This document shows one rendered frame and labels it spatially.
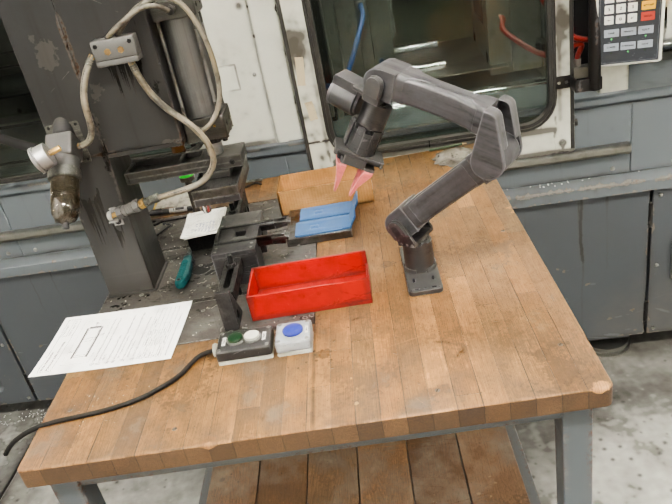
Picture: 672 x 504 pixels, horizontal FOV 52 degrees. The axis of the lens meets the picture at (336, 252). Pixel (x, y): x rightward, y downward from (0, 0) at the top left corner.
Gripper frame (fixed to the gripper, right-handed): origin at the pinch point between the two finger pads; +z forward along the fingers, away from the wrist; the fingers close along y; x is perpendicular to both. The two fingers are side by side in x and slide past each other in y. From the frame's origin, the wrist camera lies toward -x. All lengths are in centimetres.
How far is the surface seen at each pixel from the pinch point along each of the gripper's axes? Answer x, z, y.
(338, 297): 13.7, 17.0, -4.9
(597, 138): -66, -14, -79
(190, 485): -30, 131, 4
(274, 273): 2.1, 22.9, 7.4
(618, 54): -57, -39, -67
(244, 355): 27.1, 26.8, 10.6
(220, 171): -8.0, 8.4, 24.8
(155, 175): -9.0, 14.5, 37.8
